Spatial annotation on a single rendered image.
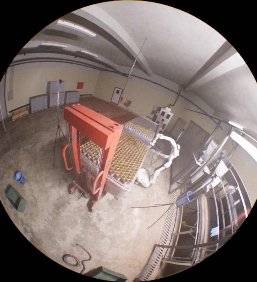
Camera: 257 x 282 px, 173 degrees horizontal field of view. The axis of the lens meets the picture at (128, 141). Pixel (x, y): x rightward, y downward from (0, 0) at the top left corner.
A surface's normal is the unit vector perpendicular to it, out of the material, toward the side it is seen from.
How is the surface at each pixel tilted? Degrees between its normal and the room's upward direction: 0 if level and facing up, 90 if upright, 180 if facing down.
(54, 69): 90
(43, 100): 88
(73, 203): 0
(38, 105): 92
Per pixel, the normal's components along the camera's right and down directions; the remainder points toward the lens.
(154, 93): -0.41, 0.40
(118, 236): 0.33, -0.77
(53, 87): 0.86, 0.47
